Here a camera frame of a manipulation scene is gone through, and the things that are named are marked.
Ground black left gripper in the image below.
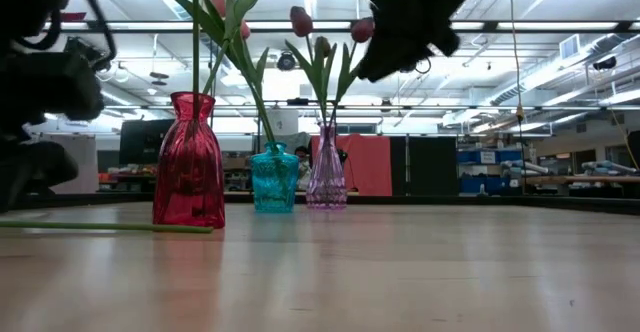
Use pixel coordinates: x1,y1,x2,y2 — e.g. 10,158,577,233
0,51,105,213

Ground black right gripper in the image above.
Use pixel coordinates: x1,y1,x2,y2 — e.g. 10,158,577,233
352,0,489,82

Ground dark red artificial tulip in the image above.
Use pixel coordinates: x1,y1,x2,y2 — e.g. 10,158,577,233
332,16,376,123
283,5,329,123
312,35,339,123

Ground red glass vase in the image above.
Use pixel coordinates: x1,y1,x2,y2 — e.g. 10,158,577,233
152,90,227,230

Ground purple glass vase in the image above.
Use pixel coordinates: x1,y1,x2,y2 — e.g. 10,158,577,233
305,124,349,210

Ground blue glass vase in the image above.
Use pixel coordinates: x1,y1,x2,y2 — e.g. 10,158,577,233
249,140,300,214

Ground white board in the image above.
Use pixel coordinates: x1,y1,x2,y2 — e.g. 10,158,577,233
47,133,100,196

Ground black monitor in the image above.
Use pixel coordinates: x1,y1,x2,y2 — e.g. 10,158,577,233
118,118,176,167

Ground black partition panel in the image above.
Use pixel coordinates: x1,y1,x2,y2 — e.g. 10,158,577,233
389,135,460,197

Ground orange curtain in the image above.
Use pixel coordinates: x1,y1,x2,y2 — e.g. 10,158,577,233
309,134,394,197

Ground round black ceiling device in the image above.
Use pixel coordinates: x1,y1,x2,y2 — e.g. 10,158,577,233
276,50,298,72

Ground blue storage bins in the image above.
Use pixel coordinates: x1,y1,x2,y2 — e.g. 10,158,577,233
457,147,532,196

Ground white box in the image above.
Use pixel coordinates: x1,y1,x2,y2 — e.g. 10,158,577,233
264,107,300,136

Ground person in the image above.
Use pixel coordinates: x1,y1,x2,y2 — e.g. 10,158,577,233
293,145,314,192

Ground wooden workbench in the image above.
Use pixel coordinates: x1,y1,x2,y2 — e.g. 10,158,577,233
524,174,640,198

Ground hanging cable with yellow plug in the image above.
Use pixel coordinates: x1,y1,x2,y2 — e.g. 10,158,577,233
505,0,527,138

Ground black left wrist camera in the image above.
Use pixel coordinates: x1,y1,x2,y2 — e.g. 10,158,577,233
63,36,109,73

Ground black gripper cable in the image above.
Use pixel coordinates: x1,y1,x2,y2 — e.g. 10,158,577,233
69,0,119,66

